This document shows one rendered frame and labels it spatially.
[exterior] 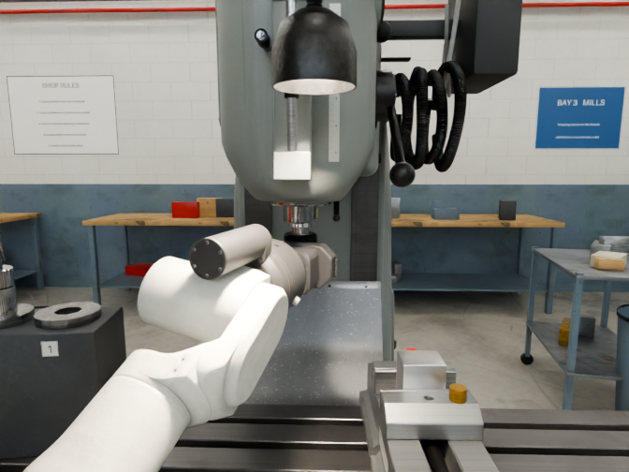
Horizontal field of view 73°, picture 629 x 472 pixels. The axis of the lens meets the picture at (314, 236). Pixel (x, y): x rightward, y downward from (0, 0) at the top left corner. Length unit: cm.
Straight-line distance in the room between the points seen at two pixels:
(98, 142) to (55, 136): 49
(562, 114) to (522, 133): 44
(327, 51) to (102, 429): 30
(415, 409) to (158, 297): 37
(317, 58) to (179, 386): 26
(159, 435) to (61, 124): 541
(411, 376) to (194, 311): 36
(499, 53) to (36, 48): 541
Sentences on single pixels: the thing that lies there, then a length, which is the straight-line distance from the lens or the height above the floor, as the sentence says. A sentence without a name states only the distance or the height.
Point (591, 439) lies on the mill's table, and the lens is 85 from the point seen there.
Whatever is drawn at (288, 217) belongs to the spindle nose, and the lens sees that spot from 58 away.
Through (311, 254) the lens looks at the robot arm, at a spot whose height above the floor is 125.
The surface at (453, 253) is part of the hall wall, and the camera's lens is 507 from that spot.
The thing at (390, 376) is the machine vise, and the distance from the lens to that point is 70.
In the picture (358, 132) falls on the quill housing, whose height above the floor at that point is 139.
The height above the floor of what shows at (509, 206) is 101.
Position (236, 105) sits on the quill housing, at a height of 142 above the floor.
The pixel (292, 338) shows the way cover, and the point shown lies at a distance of 97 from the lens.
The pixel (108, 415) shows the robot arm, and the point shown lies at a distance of 32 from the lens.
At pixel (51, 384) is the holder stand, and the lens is 74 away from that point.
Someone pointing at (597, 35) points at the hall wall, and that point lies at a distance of 570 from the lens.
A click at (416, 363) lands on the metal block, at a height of 108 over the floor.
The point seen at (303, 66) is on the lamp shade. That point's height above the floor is 143.
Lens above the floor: 135
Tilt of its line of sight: 9 degrees down
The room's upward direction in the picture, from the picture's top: straight up
